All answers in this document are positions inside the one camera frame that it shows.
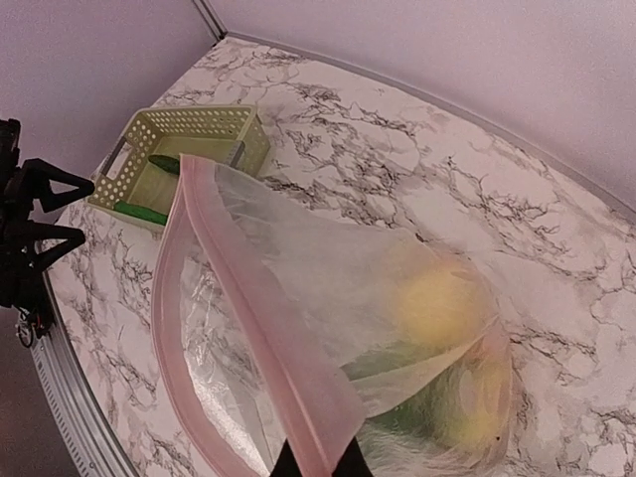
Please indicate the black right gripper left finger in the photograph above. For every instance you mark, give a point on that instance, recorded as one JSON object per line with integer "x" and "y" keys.
{"x": 286, "y": 465}

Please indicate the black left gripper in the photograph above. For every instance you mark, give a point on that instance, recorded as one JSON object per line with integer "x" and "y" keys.
{"x": 54, "y": 188}

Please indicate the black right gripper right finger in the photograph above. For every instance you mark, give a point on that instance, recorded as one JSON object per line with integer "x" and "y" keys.
{"x": 352, "y": 463}

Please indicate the green bok choy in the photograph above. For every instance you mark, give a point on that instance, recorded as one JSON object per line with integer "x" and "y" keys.
{"x": 392, "y": 377}

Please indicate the yellow lemon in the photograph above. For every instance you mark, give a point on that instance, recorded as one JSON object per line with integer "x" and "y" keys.
{"x": 480, "y": 426}
{"x": 443, "y": 306}

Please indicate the clear zip top bag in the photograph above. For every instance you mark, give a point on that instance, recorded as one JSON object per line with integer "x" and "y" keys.
{"x": 256, "y": 306}

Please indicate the pale green perforated basket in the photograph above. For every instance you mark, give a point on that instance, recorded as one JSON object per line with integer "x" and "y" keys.
{"x": 229, "y": 134}

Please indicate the green cucumber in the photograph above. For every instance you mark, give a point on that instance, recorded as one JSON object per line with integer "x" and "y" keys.
{"x": 153, "y": 194}

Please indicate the aluminium front frame rail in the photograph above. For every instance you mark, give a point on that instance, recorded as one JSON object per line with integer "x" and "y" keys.
{"x": 89, "y": 439}

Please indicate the left aluminium corner post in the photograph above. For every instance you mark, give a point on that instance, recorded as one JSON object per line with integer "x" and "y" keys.
{"x": 211, "y": 19}

